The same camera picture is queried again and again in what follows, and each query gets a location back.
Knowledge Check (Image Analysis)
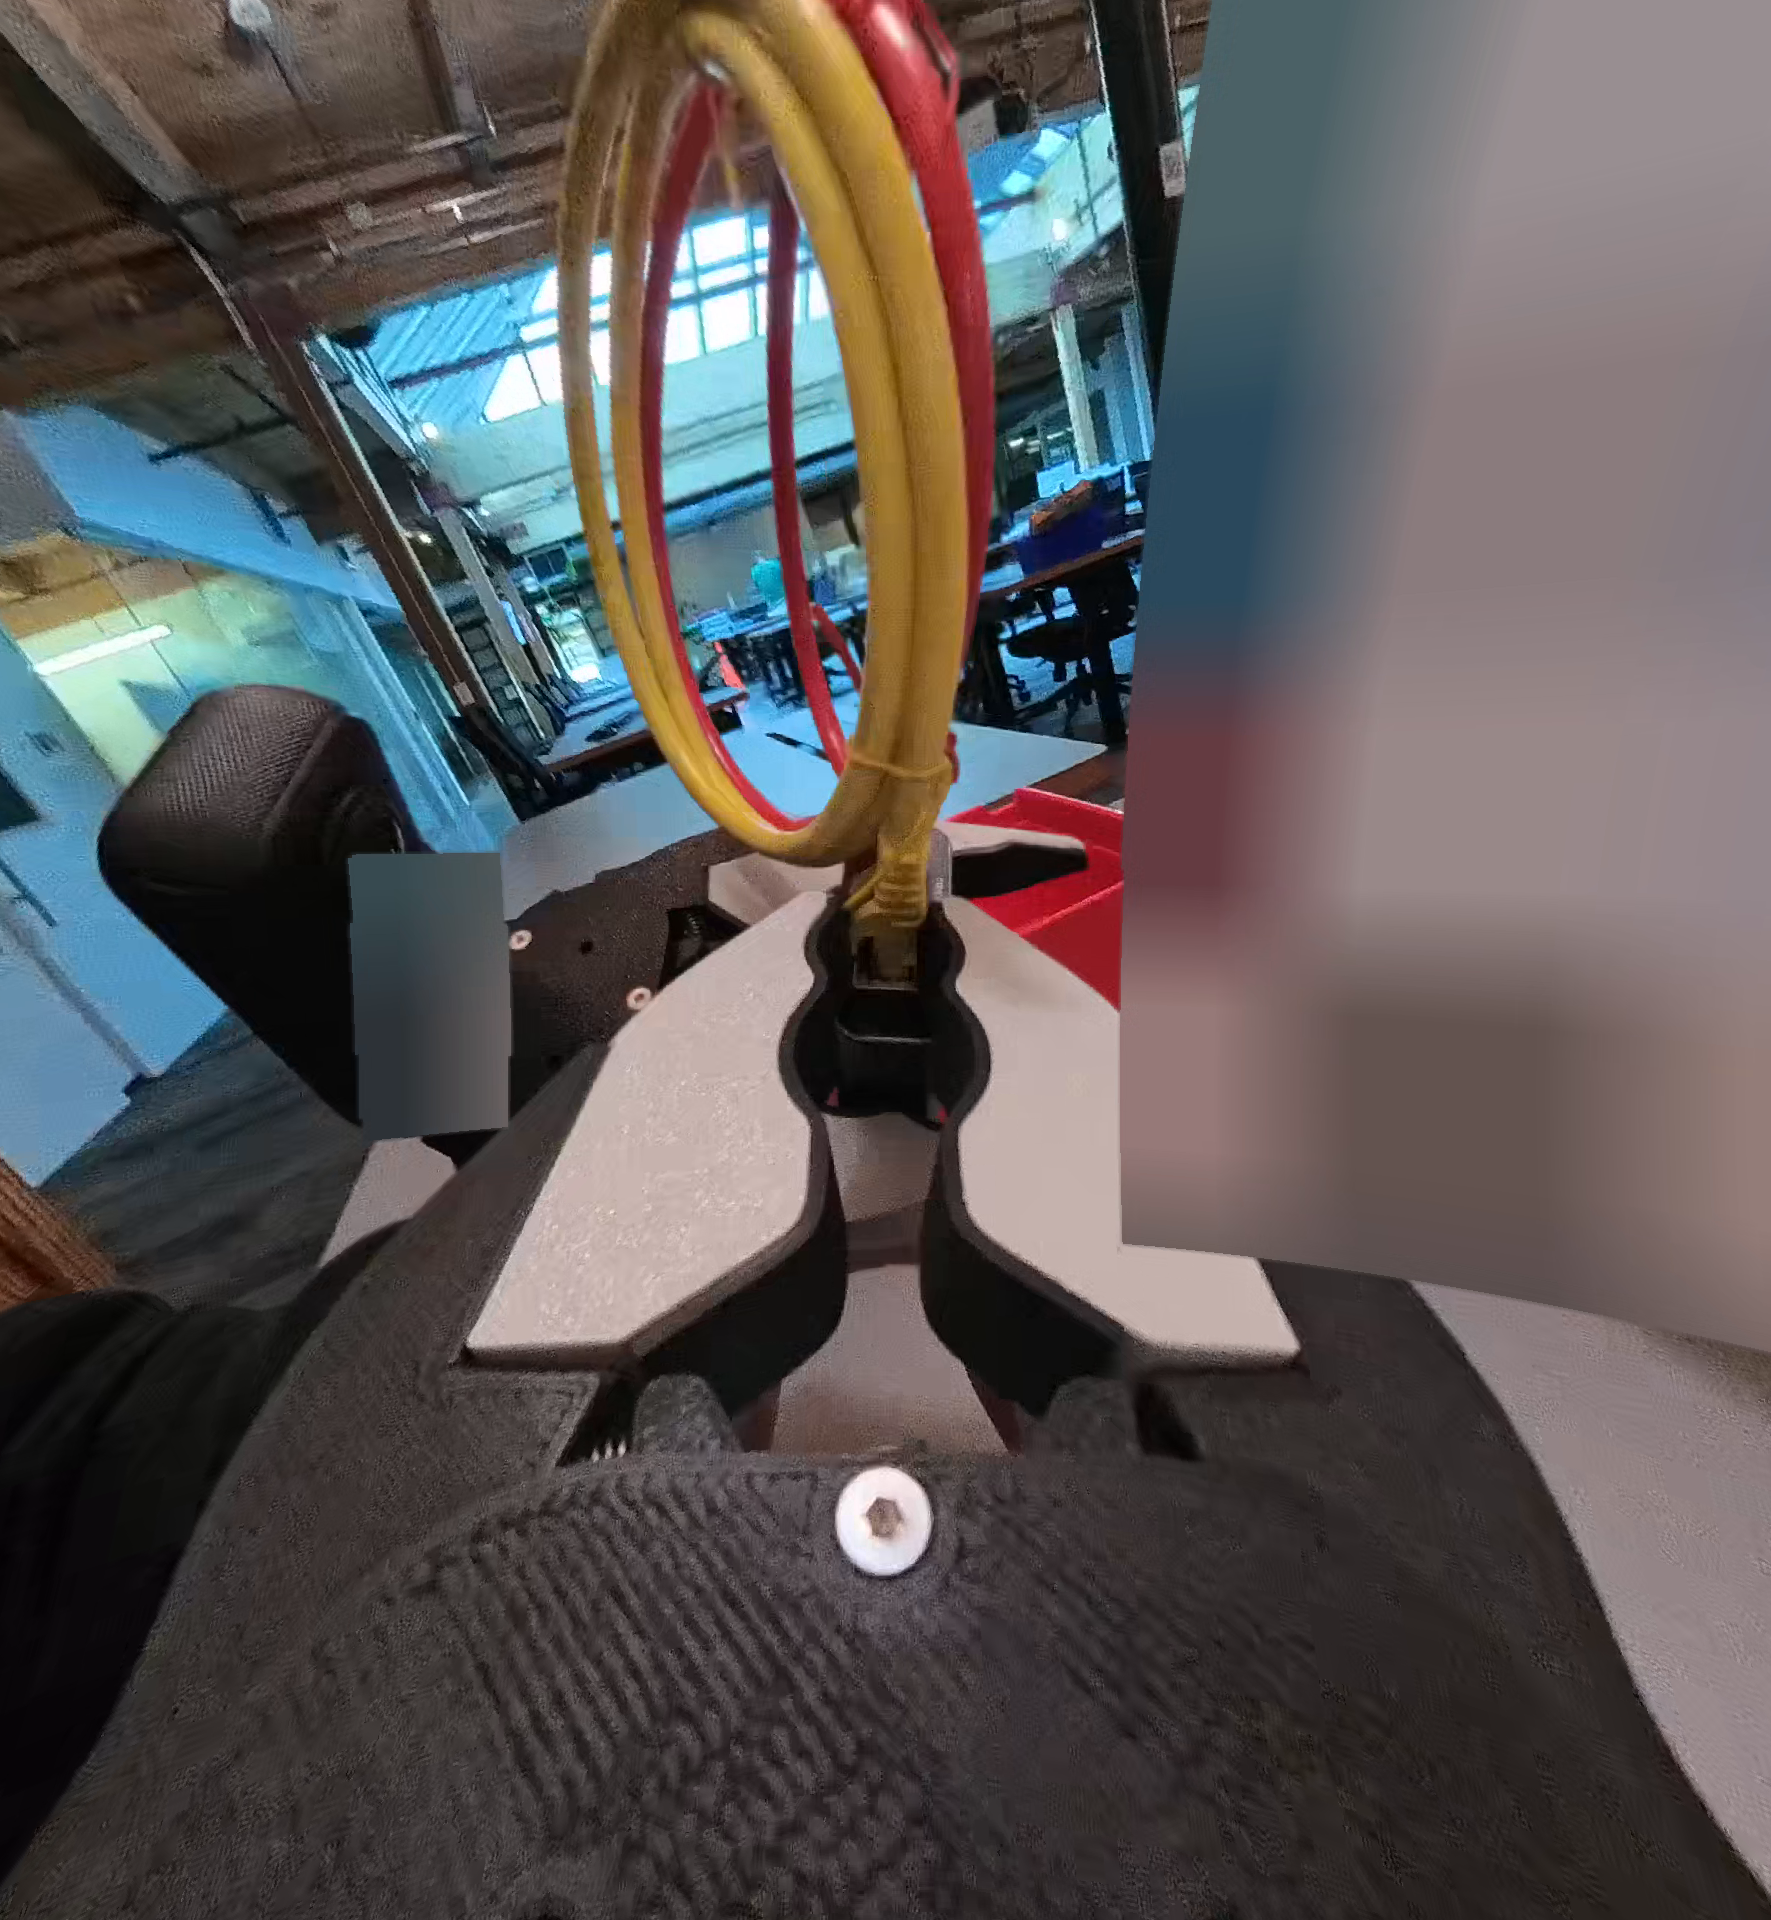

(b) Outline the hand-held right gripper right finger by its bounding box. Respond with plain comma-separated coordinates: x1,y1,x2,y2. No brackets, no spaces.
918,900,1303,1411

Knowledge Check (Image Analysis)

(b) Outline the red ethernet cable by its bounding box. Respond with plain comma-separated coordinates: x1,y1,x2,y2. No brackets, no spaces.
636,0,1000,835

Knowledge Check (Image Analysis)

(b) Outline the yellow ethernet cable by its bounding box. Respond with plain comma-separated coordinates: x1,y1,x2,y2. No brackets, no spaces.
555,0,971,983

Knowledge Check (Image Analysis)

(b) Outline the black office chair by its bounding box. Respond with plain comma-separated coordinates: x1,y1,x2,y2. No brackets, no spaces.
1002,586,1134,721

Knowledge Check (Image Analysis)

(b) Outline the black ethernet splitter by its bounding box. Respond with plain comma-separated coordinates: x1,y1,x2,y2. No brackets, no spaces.
823,892,976,1118

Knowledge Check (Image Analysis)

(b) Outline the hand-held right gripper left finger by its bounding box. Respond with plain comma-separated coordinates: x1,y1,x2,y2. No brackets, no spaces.
458,887,849,1414

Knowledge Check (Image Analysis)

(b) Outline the blue plastic bin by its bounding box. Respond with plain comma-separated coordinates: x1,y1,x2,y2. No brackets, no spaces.
1015,502,1142,559

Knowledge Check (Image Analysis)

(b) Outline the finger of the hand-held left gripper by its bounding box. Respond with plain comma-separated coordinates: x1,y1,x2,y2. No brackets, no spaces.
705,853,849,939
921,822,1097,909

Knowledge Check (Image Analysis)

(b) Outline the red plastic bin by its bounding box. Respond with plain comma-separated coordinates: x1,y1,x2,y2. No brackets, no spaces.
944,783,1130,1009

